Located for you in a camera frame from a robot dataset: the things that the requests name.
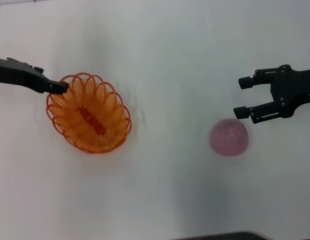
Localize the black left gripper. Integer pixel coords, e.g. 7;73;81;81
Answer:
0;57;70;96

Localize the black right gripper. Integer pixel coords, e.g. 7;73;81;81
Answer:
233;64;310;125

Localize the orange woven plastic basket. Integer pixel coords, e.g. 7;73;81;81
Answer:
46;72;132;155

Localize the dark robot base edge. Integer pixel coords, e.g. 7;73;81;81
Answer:
169;229;268;240

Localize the pink peach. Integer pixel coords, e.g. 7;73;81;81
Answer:
209;117;250;157

